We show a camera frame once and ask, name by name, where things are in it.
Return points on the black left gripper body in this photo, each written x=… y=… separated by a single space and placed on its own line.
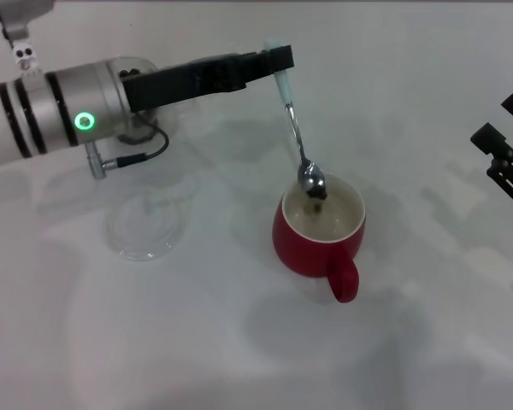
x=184 y=83

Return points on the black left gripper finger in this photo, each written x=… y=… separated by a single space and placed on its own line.
x=273 y=62

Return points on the few scooped coffee beans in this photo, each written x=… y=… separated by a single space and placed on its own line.
x=318 y=196

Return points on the coffee beans pile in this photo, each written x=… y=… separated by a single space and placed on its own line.
x=130 y=72

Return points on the clear glass saucer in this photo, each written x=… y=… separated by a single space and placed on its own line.
x=141 y=239

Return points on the red ceramic mug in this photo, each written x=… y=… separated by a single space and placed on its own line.
x=299 y=252

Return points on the clear double-wall glass cup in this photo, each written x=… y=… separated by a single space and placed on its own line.
x=147 y=64

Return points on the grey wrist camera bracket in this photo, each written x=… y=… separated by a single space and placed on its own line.
x=23 y=21

